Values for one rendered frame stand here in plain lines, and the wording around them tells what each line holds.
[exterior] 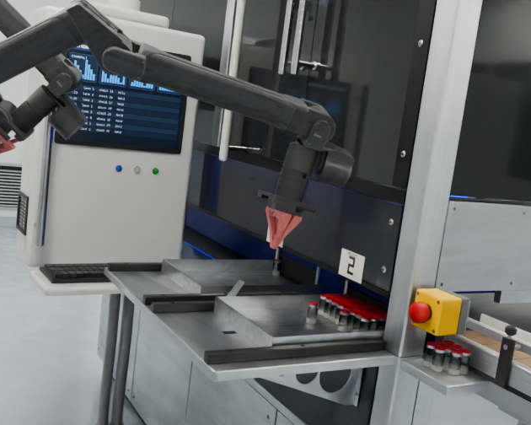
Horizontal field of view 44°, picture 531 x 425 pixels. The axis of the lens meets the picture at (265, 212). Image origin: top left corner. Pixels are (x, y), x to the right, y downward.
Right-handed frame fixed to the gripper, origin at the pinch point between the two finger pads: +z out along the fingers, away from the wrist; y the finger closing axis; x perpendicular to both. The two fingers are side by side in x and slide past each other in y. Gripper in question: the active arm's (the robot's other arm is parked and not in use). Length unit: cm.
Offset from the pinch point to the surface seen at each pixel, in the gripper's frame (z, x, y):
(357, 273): 2.2, 4.5, 25.7
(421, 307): 2.9, -19.0, 22.8
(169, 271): 18, 48, 3
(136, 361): 74, 138, 40
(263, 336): 17.4, -2.2, 2.4
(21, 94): -25, 544, 32
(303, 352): 17.9, -7.8, 8.3
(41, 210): 15, 82, -25
